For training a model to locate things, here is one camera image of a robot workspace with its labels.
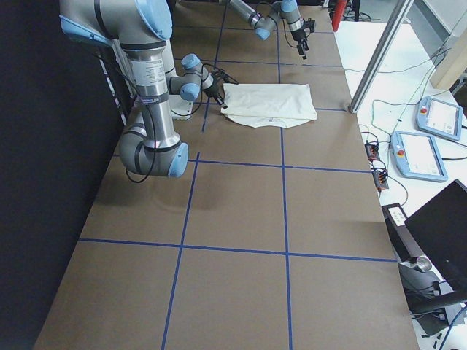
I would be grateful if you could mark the orange black connector strip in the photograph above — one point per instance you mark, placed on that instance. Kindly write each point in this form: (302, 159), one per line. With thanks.
(378, 168)

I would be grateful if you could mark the brown paper table cover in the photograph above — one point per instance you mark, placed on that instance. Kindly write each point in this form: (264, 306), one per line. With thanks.
(272, 239)

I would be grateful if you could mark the red cylinder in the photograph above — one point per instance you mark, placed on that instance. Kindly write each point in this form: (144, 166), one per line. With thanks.
(339, 9)

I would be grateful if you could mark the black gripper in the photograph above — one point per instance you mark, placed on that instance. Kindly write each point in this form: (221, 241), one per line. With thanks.
(212, 90)
(299, 36)

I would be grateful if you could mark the dark labelled box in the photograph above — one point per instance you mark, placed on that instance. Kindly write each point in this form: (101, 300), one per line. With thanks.
(402, 240)

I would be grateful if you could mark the cream long-sleeve cat shirt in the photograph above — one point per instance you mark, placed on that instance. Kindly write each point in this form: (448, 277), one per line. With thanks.
(261, 105)

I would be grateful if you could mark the metal cup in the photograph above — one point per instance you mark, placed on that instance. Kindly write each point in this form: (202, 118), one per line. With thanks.
(422, 264)

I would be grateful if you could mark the lower teach pendant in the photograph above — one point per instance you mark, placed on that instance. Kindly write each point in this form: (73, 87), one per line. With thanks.
(417, 156)

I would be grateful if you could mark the aluminium frame post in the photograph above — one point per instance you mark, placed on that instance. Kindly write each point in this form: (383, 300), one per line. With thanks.
(392, 27)

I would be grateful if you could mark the upper teach pendant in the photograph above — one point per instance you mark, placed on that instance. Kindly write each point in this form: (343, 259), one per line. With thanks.
(440, 118)

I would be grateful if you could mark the wooden post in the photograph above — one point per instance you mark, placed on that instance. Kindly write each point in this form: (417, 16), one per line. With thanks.
(454, 64)

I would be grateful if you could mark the black monitor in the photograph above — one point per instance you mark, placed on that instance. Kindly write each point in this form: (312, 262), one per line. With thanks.
(439, 228)

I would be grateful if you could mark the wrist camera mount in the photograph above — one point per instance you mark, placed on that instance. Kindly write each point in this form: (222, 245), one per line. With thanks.
(309, 26)
(222, 75)

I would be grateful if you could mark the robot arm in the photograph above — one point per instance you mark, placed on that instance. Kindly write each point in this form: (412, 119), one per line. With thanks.
(150, 146)
(263, 26)

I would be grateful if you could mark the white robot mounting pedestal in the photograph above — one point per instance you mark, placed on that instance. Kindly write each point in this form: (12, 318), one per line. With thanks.
(180, 108)

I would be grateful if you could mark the teach pendant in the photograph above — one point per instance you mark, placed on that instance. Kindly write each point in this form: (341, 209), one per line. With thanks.
(440, 118)
(417, 156)

